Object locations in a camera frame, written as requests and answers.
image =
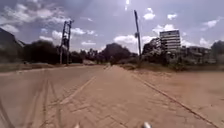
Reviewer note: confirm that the twin pole structure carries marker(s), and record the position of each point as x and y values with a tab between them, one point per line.
65	41

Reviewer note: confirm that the robot's own part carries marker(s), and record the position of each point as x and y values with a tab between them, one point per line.
77	126
146	125

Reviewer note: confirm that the red brick path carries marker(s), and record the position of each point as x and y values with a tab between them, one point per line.
110	96

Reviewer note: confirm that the row of trees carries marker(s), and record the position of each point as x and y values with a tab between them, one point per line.
110	53

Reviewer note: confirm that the building with dark roof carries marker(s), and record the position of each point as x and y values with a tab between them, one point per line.
9	45

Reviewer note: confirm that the white multi-storey building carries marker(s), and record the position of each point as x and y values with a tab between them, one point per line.
170	40

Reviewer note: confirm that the utility pole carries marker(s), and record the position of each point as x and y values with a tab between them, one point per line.
137	35

